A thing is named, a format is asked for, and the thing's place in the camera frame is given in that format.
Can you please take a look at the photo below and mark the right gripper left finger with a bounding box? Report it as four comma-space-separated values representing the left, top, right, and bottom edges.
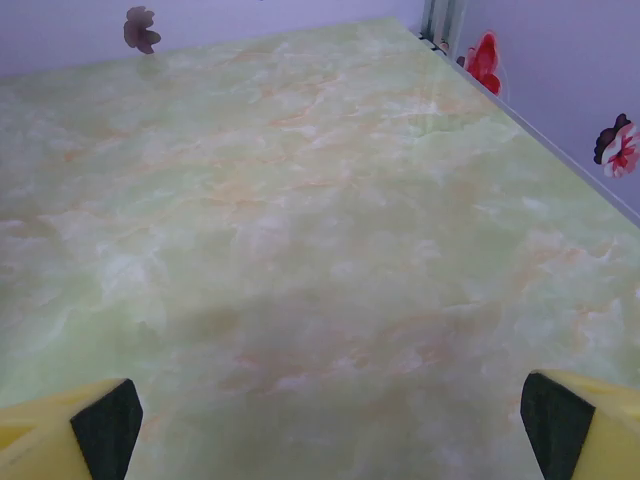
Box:
0, 378, 144, 480

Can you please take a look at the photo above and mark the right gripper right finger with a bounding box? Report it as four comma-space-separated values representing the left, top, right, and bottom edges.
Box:
519, 370, 640, 480

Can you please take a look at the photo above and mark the aluminium corner post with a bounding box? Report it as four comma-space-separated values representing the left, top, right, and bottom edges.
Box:
419, 0, 469, 54

